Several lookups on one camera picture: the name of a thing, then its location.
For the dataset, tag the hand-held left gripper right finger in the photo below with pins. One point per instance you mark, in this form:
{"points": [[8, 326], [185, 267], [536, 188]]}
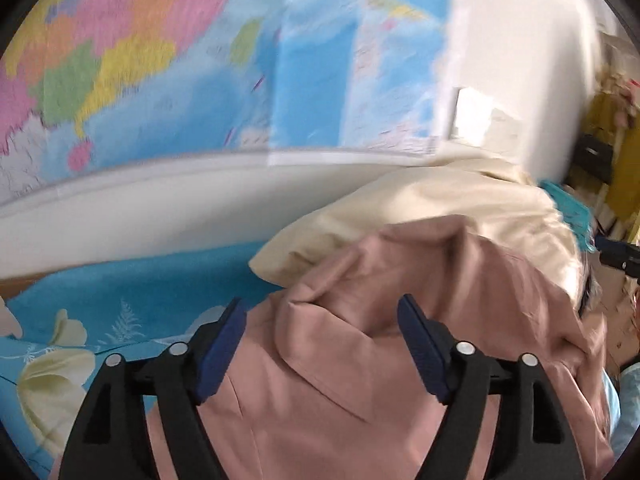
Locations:
{"points": [[422, 355]]}

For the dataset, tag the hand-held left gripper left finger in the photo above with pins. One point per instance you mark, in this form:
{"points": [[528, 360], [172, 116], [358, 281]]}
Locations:
{"points": [[220, 355]]}

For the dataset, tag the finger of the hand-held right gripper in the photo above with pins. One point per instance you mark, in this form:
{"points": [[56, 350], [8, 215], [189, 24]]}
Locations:
{"points": [[620, 257]]}

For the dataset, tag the pink garment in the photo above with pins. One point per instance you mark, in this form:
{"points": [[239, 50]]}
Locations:
{"points": [[375, 350]]}

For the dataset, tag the cream garment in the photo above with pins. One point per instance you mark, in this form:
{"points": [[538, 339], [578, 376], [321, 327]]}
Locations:
{"points": [[425, 210]]}

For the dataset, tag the yellow hanging cloth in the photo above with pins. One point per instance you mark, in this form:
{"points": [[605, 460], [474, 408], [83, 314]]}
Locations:
{"points": [[625, 160]]}

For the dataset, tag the black handbag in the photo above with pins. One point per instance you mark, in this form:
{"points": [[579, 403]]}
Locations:
{"points": [[592, 157]]}

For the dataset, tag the blue floral bedsheet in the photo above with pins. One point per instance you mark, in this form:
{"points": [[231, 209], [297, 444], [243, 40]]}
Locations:
{"points": [[125, 280]]}

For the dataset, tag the white wall power socket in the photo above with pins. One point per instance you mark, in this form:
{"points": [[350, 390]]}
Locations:
{"points": [[472, 112], [506, 129]]}

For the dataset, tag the wooden bed frame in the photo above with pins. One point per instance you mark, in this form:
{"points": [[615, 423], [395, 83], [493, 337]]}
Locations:
{"points": [[20, 286]]}

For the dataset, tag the colourful wall map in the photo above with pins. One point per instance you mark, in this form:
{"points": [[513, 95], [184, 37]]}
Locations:
{"points": [[200, 60]]}

